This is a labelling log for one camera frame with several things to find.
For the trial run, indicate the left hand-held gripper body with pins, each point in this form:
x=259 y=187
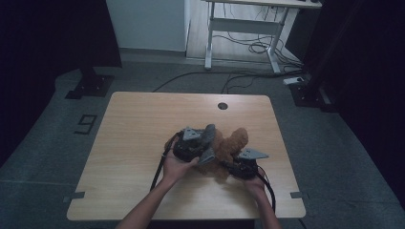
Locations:
x=189 y=149

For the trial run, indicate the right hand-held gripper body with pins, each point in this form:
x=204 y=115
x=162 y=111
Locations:
x=245 y=167

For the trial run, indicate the brown teddy bear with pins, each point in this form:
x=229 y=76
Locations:
x=230 y=146

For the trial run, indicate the person's right hand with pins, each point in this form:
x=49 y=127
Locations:
x=257 y=186

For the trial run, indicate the person's left hand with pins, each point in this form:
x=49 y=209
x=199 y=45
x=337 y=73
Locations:
x=175 y=170

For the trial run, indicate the grey tape piece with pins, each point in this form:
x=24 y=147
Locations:
x=299 y=195
x=74 y=196

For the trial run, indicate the black stand base with rails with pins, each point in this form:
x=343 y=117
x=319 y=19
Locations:
x=310 y=93

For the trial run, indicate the white power strip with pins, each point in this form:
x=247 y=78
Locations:
x=293 y=80

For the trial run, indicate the dark curtain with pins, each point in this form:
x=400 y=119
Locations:
x=44 y=47
x=366 y=79

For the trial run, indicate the black stand base plate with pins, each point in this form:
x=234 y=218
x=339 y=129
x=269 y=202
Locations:
x=92 y=86

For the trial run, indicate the white metal frame desk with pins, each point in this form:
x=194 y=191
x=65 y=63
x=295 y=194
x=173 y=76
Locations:
x=243 y=25

